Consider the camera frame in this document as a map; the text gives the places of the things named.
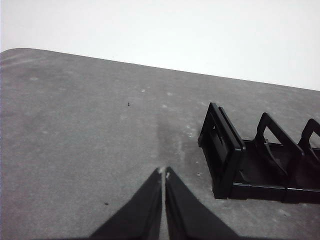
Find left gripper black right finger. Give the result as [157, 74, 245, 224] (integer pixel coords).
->
[164, 166, 241, 240]

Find black plastic dish rack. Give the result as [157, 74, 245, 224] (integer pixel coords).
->
[197, 101, 320, 205]

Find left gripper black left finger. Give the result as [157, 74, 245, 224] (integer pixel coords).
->
[88, 167, 163, 240]

